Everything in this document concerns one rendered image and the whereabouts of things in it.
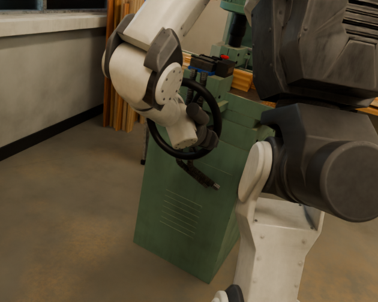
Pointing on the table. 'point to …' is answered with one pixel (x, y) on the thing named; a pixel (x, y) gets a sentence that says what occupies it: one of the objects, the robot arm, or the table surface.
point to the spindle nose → (237, 30)
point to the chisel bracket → (234, 53)
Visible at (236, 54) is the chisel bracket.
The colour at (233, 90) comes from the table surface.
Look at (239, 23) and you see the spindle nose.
